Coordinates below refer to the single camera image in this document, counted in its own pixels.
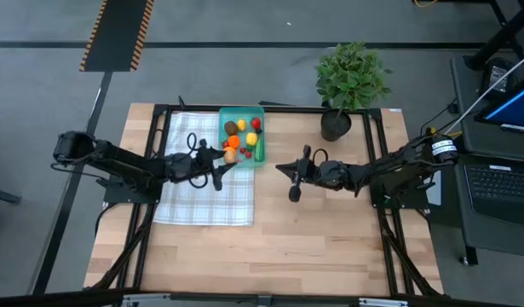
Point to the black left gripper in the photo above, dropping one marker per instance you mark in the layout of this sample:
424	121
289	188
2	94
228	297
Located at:
193	164

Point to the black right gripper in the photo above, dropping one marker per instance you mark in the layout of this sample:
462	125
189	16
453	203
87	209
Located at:
329	175

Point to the tan toy potato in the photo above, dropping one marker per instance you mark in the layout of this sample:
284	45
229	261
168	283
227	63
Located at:
229	158

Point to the orange toy mandarin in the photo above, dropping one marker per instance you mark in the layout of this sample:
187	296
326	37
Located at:
234	141

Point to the brown toy kiwi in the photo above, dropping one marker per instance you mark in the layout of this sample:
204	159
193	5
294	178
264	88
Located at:
231	128

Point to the green toy pea pod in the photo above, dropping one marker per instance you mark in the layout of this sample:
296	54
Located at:
259	150

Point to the yellow toy pineapple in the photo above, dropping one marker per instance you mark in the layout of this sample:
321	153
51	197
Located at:
251	138

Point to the yellow toy lemon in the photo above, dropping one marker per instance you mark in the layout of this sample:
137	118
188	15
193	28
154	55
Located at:
241	124

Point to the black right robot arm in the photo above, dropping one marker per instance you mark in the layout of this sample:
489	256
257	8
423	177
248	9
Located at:
393	166

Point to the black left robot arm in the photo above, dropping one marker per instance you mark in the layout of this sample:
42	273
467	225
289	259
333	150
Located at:
116	160

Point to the teal plastic tupperware container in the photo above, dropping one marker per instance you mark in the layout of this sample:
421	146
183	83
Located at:
227	114

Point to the white grey checkered cloth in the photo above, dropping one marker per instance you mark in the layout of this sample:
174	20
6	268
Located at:
189	209

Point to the green plant in black pot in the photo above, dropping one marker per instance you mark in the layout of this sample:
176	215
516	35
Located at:
351	77

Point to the black orange striped floor mat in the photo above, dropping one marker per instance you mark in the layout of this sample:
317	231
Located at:
116	34

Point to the black laptop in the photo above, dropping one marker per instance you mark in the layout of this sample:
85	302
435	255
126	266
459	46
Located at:
500	187

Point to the grey furniture leg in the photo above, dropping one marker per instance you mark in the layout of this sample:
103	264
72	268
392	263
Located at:
1	195

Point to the black power adapter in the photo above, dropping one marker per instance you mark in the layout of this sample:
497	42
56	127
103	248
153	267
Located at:
498	79

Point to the monitor with blue screen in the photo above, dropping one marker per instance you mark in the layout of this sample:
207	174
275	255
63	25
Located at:
515	108

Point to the black stand beam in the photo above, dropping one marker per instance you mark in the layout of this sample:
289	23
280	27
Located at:
500	36

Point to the black aluminium table frame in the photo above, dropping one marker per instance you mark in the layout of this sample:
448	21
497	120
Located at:
300	108

